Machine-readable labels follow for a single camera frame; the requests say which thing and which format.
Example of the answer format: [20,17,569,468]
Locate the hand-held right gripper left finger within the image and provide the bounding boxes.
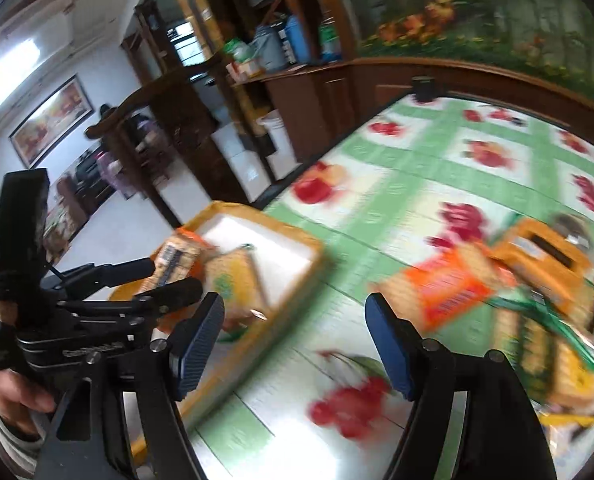
[36,291,226,480]

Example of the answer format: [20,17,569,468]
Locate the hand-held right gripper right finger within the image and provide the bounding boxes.
[365,292,558,480]

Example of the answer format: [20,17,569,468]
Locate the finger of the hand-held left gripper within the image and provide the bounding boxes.
[52,257,158,306]
[57,276,204,333]

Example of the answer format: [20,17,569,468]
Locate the small orange cracker packet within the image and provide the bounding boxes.
[137,227,213,296]

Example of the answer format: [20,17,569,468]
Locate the yellow cardboard box tray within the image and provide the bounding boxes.
[108,201,326,463]

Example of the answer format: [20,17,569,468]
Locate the person's left hand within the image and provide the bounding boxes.
[0,371,55,436]

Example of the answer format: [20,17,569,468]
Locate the floral covered table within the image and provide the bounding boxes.
[42,210,70,261]

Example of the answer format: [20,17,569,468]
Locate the brown armchair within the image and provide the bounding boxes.
[56,175,85,221]

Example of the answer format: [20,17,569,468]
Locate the dark sofa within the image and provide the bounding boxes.
[74,155,113,206]

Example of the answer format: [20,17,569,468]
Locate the round cracker packet green ends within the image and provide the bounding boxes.
[492,300,594,396]

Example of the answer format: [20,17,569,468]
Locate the white storage box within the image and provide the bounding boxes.
[211,121,273,202]

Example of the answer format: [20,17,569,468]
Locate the green fruit-print tablecloth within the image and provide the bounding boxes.
[192,92,594,480]

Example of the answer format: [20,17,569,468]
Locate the dark wooden chair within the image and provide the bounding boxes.
[84,52,250,226]

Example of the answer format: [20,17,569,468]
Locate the white plastic bucket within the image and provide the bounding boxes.
[256,109,298,181]

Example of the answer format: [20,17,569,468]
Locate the grey snack packet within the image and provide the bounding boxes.
[547,212,594,251]

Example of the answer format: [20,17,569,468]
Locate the small orange box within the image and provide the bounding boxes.
[227,57,263,81]

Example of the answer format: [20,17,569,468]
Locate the brown wooden cabinet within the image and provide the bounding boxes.
[232,57,358,161]

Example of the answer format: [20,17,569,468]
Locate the barred window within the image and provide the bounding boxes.
[167,20,208,68]

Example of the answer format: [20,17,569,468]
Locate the green snack bag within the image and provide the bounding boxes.
[222,39,255,63]

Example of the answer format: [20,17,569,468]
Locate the grey kettle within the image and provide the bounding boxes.
[253,25,285,73]

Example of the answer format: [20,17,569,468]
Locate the black table clamp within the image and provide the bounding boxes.
[411,76,439,103]

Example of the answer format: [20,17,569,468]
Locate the blue thermos flask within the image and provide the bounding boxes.
[284,15,310,63]

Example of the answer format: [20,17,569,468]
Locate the framed wall painting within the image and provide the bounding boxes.
[8,74,95,170]

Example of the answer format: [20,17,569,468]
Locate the garden wall mural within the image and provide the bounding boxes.
[327,0,594,111]

